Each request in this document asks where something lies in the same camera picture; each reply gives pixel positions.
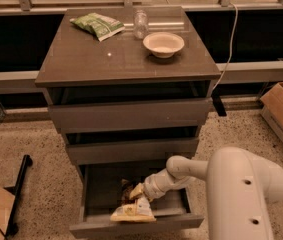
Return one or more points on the brown chip bag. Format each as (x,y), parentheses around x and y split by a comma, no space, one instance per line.
(137,210)

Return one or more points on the white paper bowl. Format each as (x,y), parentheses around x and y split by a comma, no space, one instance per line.
(163,44)

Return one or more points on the green chip bag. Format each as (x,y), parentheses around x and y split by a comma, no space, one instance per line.
(103,27)

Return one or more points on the grey top drawer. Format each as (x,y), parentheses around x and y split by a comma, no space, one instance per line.
(130,115)

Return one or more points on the grey middle drawer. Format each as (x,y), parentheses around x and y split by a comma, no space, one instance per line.
(131,150)

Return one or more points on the clear glass jar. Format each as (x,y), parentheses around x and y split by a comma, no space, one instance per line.
(140,24)

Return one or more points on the grey bottom drawer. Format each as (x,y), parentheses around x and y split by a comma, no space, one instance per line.
(102,195)

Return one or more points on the grey drawer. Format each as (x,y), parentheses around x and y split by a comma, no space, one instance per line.
(102,195)
(130,115)
(131,150)

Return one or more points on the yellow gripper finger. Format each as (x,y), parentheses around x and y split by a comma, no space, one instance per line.
(137,192)

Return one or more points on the black metal stand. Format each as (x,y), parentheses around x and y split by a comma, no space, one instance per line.
(16,190)

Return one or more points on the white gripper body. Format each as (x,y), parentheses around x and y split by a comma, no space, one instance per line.
(153,187)

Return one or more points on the grey drawer cabinet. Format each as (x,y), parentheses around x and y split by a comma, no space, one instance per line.
(79,69)

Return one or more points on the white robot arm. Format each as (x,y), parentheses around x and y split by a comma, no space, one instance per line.
(239,186)

